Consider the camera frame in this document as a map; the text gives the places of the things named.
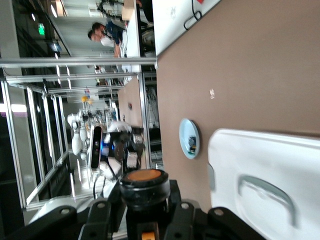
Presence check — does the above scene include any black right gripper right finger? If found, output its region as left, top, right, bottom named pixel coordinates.
left=163, top=179, right=266, bottom=240

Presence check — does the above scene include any left robotiq gripper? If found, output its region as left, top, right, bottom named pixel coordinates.
left=108, top=129, right=147, bottom=176

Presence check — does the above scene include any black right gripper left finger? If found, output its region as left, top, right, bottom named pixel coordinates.
left=7, top=180, right=128, bottom=240

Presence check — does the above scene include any orange push button switch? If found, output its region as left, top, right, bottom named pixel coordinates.
left=119, top=169, right=172, bottom=240

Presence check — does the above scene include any brown background table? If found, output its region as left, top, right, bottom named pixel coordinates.
left=117, top=76, right=141, bottom=129

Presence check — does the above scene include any light blue round plate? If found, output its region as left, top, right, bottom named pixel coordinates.
left=178, top=117, right=201, bottom=160

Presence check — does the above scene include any person in white shirt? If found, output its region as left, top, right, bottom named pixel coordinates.
left=87, top=29, right=120, bottom=59

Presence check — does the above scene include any person in blue shirt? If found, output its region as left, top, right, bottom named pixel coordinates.
left=91, top=21, right=129, bottom=47

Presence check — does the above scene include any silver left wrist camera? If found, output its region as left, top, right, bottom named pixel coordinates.
left=88, top=124, right=104, bottom=170

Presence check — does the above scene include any white lunch box grey handle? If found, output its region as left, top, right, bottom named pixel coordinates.
left=207, top=128, right=320, bottom=240

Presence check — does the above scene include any aluminium frame post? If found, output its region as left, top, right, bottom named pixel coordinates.
left=0, top=56, right=159, bottom=69

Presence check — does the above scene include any black cable loop on floor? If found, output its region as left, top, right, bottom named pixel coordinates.
left=183, top=0, right=203, bottom=31

